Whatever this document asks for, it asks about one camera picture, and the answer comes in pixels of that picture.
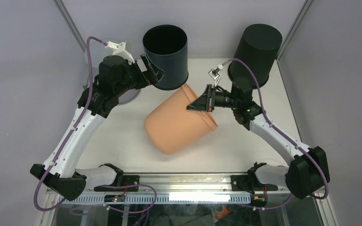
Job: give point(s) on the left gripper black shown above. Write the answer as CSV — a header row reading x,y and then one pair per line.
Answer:
x,y
155,74

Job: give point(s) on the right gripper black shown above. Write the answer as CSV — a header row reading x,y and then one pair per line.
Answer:
x,y
206,101

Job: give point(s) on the dark blue plastic bucket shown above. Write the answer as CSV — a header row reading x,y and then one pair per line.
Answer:
x,y
167,46

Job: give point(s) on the orange plastic bucket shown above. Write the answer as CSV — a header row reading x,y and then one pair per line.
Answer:
x,y
172,128

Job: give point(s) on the grey plastic bucket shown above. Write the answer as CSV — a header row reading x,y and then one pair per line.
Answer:
x,y
97,52

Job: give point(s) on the black ribbed plastic bucket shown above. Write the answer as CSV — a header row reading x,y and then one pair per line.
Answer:
x,y
258,48

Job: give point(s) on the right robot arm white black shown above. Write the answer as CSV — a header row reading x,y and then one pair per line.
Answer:
x,y
307,167

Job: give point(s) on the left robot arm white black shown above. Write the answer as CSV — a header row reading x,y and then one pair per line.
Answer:
x,y
93,108

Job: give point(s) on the orange object below table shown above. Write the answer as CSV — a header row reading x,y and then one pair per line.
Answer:
x,y
221,211

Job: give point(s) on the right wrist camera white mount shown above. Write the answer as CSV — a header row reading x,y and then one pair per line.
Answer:
x,y
215,74

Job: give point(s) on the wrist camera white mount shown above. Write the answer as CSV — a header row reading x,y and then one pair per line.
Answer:
x,y
120,49
215,74

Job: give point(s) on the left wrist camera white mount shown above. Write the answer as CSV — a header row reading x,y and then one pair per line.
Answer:
x,y
120,49

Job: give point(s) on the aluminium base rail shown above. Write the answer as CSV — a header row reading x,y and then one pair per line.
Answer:
x,y
184,179

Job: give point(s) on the white slotted cable duct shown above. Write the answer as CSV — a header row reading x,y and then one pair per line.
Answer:
x,y
171,198

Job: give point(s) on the left aluminium frame post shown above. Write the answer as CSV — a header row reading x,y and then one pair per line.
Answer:
x,y
70,24

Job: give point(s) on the aluminium frame post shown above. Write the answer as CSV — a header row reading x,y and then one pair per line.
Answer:
x,y
294,27
70,24

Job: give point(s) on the right aluminium frame post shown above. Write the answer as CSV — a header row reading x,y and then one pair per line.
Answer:
x,y
294,27

